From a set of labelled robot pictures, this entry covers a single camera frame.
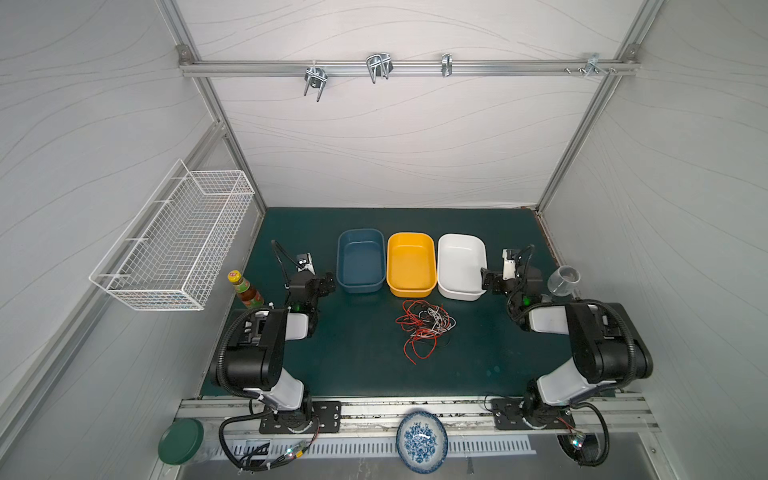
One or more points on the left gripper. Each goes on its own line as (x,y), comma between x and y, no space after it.
(324,283)

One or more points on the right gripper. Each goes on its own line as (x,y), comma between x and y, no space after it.
(491,281)

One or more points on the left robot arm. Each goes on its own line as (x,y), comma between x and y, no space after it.
(249,361)

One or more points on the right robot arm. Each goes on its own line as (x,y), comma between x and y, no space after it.
(607,351)

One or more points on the sauce bottle yellow cap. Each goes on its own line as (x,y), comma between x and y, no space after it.
(248,295)

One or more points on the blue plastic bin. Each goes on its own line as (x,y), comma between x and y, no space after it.
(361,261)

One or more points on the white plastic bin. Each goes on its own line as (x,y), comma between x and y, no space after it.
(460,259)

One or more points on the green table mat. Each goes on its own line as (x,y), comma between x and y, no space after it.
(360,350)

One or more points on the yellow plastic bin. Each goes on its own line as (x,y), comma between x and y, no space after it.
(411,270)

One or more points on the blue white patterned plate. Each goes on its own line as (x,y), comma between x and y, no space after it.
(421,442)

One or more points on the green round lid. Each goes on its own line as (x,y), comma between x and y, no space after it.
(181,442)

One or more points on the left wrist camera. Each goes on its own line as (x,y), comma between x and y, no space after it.
(304,262)

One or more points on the white wire basket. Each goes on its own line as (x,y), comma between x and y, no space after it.
(169,256)

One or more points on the metal crossbar rail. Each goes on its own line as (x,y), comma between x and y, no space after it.
(443,66)

